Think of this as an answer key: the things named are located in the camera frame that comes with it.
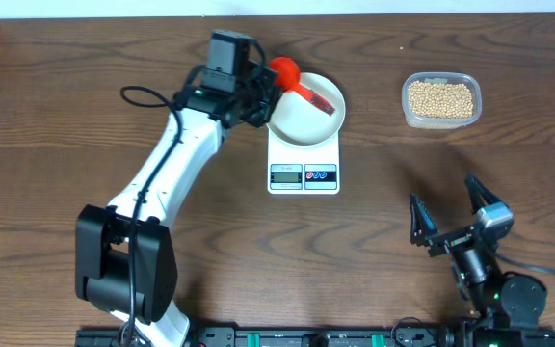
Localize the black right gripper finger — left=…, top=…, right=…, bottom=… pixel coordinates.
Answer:
left=409, top=194, right=438, bottom=246
left=464, top=174, right=501, bottom=214

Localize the red plastic measuring scoop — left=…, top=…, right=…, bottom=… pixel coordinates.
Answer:
left=270, top=57, right=335, bottom=116

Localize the pile of dried soybeans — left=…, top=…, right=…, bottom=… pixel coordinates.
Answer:
left=407, top=81, right=474, bottom=119

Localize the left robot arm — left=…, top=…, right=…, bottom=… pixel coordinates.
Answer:
left=75, top=30, right=281, bottom=346

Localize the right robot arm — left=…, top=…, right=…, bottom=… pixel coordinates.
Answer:
left=409, top=175, right=555, bottom=347

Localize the white round bowl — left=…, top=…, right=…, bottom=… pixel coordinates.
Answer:
left=267, top=72, right=346, bottom=146

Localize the white digital kitchen scale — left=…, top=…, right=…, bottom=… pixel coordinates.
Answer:
left=267, top=131, right=341, bottom=195

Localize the clear plastic food container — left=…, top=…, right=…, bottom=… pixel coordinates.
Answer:
left=402, top=71, right=483, bottom=130

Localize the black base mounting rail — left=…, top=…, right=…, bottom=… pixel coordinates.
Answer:
left=74, top=322, right=555, bottom=347

